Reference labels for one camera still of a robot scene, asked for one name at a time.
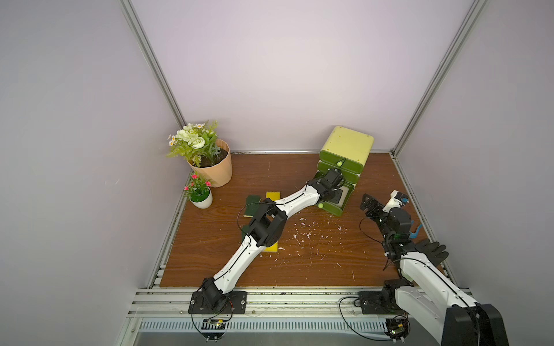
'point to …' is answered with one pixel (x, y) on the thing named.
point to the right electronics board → (398, 326)
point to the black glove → (435, 253)
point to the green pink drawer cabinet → (345, 149)
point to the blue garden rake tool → (415, 235)
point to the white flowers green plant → (195, 142)
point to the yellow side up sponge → (273, 195)
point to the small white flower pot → (202, 197)
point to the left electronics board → (213, 324)
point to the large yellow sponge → (273, 249)
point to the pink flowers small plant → (195, 182)
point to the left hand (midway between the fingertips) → (341, 194)
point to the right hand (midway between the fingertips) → (375, 194)
